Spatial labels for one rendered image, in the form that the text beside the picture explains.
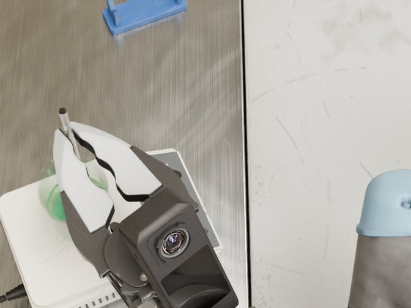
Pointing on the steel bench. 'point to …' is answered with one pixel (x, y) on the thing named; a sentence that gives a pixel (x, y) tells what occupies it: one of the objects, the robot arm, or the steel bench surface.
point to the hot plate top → (49, 247)
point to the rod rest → (139, 13)
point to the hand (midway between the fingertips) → (70, 135)
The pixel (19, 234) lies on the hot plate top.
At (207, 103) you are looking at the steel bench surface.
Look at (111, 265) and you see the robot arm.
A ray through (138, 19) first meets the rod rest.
